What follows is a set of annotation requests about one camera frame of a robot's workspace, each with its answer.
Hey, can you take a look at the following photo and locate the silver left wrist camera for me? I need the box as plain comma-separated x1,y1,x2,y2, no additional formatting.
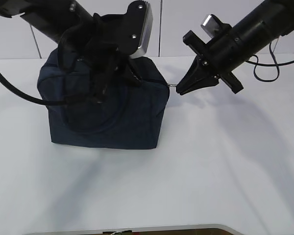
117,0,153,59

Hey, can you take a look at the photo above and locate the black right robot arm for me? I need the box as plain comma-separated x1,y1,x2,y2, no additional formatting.
176,0,294,95

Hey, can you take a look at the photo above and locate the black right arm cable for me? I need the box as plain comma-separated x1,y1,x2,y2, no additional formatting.
246,39,294,82

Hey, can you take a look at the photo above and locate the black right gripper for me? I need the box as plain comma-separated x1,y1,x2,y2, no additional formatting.
177,24,244,95

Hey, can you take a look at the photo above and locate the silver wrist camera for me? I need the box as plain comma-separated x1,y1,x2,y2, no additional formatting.
200,14,231,39
117,0,153,59

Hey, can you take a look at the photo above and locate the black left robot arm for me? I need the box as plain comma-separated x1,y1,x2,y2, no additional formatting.
0,0,153,106

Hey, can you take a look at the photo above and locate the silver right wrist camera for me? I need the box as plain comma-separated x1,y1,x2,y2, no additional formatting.
200,14,231,39

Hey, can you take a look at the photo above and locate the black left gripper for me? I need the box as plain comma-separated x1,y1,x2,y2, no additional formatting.
58,14,142,104

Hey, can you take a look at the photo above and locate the navy blue lunch bag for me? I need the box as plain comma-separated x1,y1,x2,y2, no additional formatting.
37,50,170,150

